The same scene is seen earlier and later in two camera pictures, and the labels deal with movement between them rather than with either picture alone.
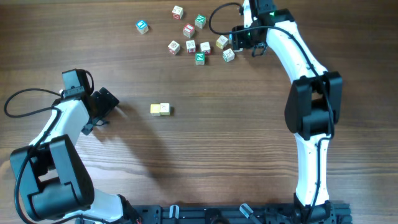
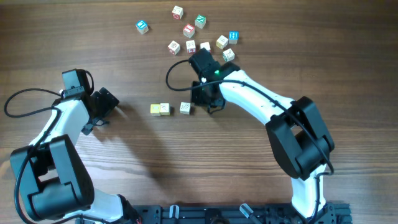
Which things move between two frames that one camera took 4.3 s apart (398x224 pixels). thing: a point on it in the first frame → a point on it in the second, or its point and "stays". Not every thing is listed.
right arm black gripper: x=238 y=40 → x=196 y=99
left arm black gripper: x=108 y=101 stays
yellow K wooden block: x=221 y=42 stays
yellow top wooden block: x=155 y=109 stays
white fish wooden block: x=240 y=50 → x=185 y=107
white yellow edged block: x=165 y=108 stays
